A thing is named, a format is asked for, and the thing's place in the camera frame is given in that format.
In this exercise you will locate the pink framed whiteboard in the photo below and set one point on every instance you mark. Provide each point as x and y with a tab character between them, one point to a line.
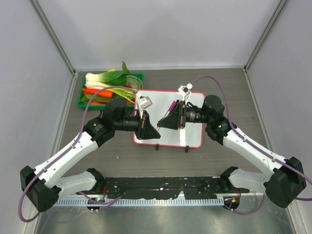
190	136

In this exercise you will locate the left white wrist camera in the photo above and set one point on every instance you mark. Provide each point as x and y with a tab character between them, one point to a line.
142	103

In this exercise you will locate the white slotted cable duct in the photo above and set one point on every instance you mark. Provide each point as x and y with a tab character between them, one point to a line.
75	201

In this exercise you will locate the bok choy white green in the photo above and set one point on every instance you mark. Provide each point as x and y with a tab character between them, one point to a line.
109	78

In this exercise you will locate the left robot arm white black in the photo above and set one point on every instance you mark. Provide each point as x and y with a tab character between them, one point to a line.
45	184

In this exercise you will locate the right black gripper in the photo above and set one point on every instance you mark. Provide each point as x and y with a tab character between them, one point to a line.
176	118

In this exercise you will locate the aluminium frame rail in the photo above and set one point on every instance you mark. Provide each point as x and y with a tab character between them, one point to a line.
73	78
282	4

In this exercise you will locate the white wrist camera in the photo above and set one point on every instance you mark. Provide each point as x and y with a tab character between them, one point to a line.
185	91
142	103

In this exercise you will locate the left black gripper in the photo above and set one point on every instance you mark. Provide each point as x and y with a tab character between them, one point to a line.
146	130

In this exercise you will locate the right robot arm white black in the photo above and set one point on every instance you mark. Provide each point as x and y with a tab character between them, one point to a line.
280	179

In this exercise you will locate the white marker pen pink cap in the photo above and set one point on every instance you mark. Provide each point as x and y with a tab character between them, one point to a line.
169	110

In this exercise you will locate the aluminium frame rail left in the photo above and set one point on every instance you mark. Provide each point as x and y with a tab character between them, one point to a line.
73	78

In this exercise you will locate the aluminium frame rail right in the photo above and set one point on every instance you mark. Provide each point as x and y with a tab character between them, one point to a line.
282	4

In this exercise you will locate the green plastic tray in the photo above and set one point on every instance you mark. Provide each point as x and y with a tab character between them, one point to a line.
99	101

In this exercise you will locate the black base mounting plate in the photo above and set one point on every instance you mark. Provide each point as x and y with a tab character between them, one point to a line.
164	188

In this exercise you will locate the green onion stalks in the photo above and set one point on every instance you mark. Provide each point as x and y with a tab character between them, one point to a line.
132	82

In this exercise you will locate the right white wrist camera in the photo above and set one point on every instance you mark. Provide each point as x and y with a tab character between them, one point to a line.
185	91

